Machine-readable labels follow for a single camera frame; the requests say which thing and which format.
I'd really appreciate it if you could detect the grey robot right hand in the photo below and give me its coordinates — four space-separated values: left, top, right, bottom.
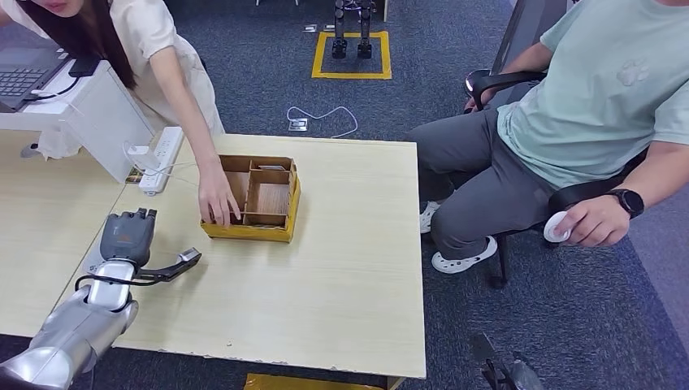
505 359 546 390

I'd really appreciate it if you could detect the seated person's left hand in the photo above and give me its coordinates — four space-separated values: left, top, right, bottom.
551 193 631 249

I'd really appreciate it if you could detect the seated person's right hand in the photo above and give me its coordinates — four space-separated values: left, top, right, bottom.
465 89 496 113

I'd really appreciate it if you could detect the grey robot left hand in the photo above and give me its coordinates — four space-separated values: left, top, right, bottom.
99 208 158 269

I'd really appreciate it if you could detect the standing person's left hand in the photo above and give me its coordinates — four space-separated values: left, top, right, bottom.
197 161 242 228

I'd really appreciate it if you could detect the white round remote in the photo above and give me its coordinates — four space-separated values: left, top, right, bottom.
542 210 573 245

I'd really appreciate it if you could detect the wooden organizer box yellow base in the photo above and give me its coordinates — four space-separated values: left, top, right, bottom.
200 154 302 245

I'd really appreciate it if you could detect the seated person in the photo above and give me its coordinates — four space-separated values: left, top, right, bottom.
405 0 689 275

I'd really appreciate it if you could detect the standing person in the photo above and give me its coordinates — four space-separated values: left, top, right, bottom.
0 0 242 228

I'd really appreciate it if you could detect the black office chair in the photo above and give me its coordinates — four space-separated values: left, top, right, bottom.
463 0 652 292

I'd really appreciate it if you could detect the black wristwatch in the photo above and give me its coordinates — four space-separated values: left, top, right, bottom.
607 188 646 221

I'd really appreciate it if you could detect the white power strip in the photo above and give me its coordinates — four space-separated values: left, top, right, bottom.
138 126 186 197

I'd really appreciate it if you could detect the white charger plug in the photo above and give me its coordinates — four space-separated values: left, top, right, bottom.
127 144 160 169

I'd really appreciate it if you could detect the white plastic bag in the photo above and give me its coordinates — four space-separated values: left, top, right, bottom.
37 128 82 161

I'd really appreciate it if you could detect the white stand desk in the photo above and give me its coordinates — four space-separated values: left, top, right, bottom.
0 58 154 184

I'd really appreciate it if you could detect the white shoe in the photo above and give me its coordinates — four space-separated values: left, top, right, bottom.
430 236 499 275
418 200 443 235

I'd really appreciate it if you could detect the yellow floor tape square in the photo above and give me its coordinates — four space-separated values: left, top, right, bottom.
310 30 393 80

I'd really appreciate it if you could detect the black power adapter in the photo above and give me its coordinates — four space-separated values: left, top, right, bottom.
68 54 102 79

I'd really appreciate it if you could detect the dark laptop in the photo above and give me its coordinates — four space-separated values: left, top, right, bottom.
0 45 74 114

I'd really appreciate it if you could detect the yellow cardboard piece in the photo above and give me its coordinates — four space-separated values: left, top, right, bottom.
243 372 390 390

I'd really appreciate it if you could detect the black looped wrist cable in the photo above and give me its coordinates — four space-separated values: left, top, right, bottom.
74 273 163 292

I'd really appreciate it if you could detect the black right wrist camera bracket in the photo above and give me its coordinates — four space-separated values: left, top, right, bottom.
468 332 507 390

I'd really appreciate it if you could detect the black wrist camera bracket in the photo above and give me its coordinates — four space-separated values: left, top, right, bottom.
134 247 203 284
468 332 507 390

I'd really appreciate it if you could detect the thin white charger cable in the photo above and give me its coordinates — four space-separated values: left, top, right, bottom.
122 141 203 189

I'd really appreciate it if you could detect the black left wrist camera bracket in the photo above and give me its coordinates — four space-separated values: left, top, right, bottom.
134 247 203 284

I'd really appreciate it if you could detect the white floor cable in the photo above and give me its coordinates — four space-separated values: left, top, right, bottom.
285 105 359 140

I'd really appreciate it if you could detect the black adapter cable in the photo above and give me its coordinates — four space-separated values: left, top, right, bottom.
24 76 82 103

